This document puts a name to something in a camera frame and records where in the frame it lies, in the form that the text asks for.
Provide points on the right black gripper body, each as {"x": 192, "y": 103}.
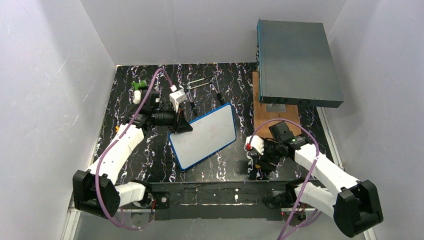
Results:
{"x": 263, "y": 157}

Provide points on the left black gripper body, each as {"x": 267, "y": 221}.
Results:
{"x": 178, "y": 120}

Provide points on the blue framed whiteboard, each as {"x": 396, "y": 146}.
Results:
{"x": 211, "y": 133}

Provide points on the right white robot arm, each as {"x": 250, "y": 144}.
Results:
{"x": 354, "y": 205}

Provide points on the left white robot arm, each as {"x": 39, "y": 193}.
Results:
{"x": 95, "y": 190}

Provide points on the green white toy figure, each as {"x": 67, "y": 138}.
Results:
{"x": 138, "y": 87}

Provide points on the wooden board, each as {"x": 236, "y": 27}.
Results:
{"x": 261, "y": 115}

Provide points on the dark grey metal box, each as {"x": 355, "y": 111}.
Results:
{"x": 295, "y": 65}

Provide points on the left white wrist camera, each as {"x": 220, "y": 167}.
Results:
{"x": 176, "y": 97}

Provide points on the silver metal bracket plate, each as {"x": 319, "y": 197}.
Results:
{"x": 276, "y": 108}

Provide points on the wire whiteboard stand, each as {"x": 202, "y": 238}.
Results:
{"x": 207, "y": 87}

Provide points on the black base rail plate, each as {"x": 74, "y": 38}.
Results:
{"x": 220, "y": 200}

